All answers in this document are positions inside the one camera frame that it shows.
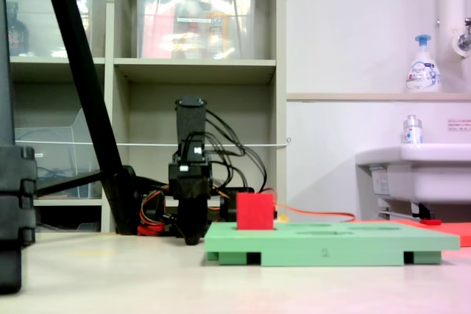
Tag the beige shelf unit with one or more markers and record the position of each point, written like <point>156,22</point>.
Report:
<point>117,16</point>

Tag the metal faucet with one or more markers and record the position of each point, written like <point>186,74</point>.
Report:
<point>464,40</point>

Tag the dark glass bottle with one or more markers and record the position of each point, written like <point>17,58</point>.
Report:
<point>16,34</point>

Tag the black tripod leg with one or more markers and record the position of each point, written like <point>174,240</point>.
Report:
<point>5,53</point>
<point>73,34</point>

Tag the red square block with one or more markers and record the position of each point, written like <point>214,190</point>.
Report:
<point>254,211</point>

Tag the clear plastic storage bin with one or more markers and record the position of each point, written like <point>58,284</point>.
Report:
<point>44,31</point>

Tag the small clear sanitizer bottle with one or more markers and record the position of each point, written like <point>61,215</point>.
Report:
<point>412,132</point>

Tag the notched black stack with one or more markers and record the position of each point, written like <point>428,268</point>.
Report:
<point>16,200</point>

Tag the white wall sticker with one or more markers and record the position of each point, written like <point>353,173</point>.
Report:
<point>459,125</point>

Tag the white sink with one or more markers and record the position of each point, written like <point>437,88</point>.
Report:
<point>423,178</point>

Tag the green shape sorting board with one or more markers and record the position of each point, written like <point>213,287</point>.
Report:
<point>294,246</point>

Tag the white foam soap bottle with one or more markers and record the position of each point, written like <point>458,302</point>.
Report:
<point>423,71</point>

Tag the clear plastic file holder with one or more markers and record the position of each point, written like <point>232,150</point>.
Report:
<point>55,134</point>

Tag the large clear plastic bin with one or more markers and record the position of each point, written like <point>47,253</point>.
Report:
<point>195,34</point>

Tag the black tripod brace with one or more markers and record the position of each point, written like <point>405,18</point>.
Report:
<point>70,181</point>

